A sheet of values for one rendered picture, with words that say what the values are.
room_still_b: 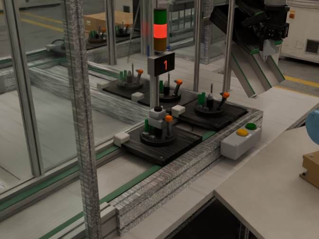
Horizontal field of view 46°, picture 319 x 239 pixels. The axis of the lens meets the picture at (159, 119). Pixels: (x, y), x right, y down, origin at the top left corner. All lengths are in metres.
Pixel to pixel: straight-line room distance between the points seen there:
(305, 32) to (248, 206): 4.73
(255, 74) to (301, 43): 4.04
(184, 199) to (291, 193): 0.37
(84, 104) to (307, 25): 5.18
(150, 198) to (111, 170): 0.22
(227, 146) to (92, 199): 0.66
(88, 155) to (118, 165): 0.50
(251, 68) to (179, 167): 0.80
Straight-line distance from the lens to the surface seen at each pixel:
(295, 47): 5.96
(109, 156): 1.39
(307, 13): 5.81
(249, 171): 1.46
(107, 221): 1.10
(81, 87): 0.80
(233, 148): 1.42
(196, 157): 1.33
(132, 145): 1.38
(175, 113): 1.62
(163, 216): 1.22
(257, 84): 1.86
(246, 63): 1.89
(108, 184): 1.27
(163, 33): 1.45
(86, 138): 0.85
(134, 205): 1.14
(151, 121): 1.38
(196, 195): 1.31
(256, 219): 1.25
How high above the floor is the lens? 1.64
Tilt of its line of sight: 25 degrees down
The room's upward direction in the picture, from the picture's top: straight up
